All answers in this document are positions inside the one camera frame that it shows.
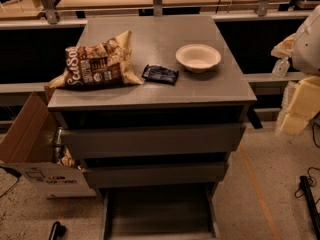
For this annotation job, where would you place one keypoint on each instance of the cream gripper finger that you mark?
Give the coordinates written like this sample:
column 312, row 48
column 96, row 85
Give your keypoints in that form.
column 284, row 48

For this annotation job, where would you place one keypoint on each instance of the dark blue rxbar wrapper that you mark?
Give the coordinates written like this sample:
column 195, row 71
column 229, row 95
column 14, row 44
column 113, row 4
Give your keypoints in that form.
column 160, row 74

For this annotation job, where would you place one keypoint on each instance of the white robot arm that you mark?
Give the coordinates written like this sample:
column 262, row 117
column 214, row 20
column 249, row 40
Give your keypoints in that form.
column 301, row 100

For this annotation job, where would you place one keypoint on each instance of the grey top drawer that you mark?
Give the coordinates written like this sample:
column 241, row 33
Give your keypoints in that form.
column 153, row 141

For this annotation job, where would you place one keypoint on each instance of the grey middle drawer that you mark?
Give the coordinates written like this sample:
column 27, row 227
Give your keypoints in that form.
column 149, row 175

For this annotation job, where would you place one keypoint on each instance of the grey drawer cabinet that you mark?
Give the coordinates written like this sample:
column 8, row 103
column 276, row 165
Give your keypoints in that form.
column 218, row 96

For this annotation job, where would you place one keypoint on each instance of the grey open bottom drawer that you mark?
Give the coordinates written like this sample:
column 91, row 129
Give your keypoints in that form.
column 168, row 212

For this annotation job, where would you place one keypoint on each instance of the clear sanitizer pump bottle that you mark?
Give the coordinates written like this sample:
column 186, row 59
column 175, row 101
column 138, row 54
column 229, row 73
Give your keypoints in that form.
column 281, row 67

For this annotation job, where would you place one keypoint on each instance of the white paper bowl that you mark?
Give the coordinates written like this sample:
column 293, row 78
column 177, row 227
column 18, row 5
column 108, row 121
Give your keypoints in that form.
column 198, row 58

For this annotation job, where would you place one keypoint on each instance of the black power strip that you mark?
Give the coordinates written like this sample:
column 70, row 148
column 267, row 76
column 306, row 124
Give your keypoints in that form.
column 314, row 215

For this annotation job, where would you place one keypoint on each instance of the brown chip bag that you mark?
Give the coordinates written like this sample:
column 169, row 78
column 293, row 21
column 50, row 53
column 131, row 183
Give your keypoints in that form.
column 105, row 64

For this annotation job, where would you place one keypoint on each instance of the snack bag in box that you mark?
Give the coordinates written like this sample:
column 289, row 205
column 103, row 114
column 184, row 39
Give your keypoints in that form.
column 68, row 161

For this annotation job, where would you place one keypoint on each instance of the metal can in box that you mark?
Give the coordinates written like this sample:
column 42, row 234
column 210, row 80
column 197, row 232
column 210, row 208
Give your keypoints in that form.
column 58, row 145

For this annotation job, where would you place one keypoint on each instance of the open cardboard box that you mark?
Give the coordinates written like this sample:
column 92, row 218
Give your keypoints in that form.
column 28, row 148

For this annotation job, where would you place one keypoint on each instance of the black object on floor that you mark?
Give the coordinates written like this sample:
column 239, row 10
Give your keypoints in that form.
column 57, row 231

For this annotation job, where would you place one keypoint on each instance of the metal railing frame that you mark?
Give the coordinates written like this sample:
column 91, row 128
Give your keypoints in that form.
column 30, row 13

